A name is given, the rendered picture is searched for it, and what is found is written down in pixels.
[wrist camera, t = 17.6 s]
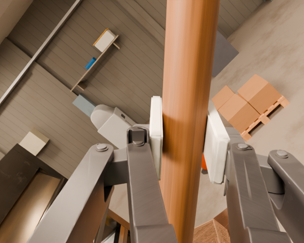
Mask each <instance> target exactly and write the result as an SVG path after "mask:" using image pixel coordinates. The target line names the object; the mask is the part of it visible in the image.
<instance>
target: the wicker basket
mask: <svg viewBox="0 0 304 243"><path fill-rule="evenodd" d="M193 243H231V242H230V236H229V233H228V230H227V229H226V228H225V227H224V226H222V225H221V224H220V223H219V222H217V221H216V220H215V219H211V220H209V221H207V222H205V223H203V224H201V225H199V226H197V227H195V228H194V237H193Z"/></svg>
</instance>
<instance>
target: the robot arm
mask: <svg viewBox="0 0 304 243"><path fill-rule="evenodd" d="M162 146H163V123H162V98H160V96H153V97H152V101H151V116H150V124H135V125H134V126H132V127H130V128H128V129H127V131H126V147H125V148H122V149H117V150H114V149H113V146H112V145H110V144H106V143H98V144H95V145H93V146H92V147H91V148H90V149H89V150H88V152H87V153H86V155H85V156H84V158H83V159H82V161H81V162H80V163H79V165H78V166H77V168H76V169H75V171H74V172H73V174H72V175H71V177H70V178H69V180H68V181H67V183H66V184H65V186H64V187H63V189H62V190H61V192H60V193H59V195H58V196H57V197H56V199H55V200H54V202H53V203H52V205H51V206H50V208H49V209H48V211H47V212H46V214H45V215H44V217H43V218H42V220H41V221H40V223H39V224H38V226H37V227H36V228H35V230H34V231H33V233H32V234H31V236H30V237H29V239H28V240H27V242H26V243H93V241H94V239H95V236H96V234H97V231H98V228H99V226H100V223H101V221H102V218H103V216H104V214H105V211H106V209H107V206H108V204H109V201H110V199H111V196H112V194H113V191H114V185H119V184H125V183H127V196H128V210H129V224H130V238H131V243H178V241H177V237H176V233H175V230H174V226H173V224H169V222H168V218H167V214H166V209H165V205H164V201H163V197H162V193H161V189H160V185H159V180H161V166H162ZM203 153H204V157H205V161H206V165H207V170H208V174H209V178H210V182H212V184H219V185H221V184H222V183H224V177H225V175H226V181H225V187H224V194H223V196H226V202H227V212H228V222H229V232H230V242H231V243H291V240H292V241H293V243H304V165H303V164H302V163H301V162H299V161H298V160H297V159H296V158H295V157H294V156H293V155H292V154H291V153H289V152H286V151H285V150H277V149H275V150H271V151H270V152H269V155H268V156H264V155H260V154H257V153H255V149H254V148H253V147H252V146H250V145H248V144H245V142H244V140H243V138H242V136H241V135H240V133H239V131H238V130H236V129H235V128H233V127H224V125H223V123H222V121H221V119H220V117H219V114H218V112H217V110H216V108H215V106H214V104H213V101H212V100H211V98H209V102H208V110H207V123H206V131H205V140H204V148H203ZM277 219H278V220H279V222H280V224H281V225H282V227H283V228H284V230H285V231H286V232H281V231H280V228H279V225H278V222H277Z"/></svg>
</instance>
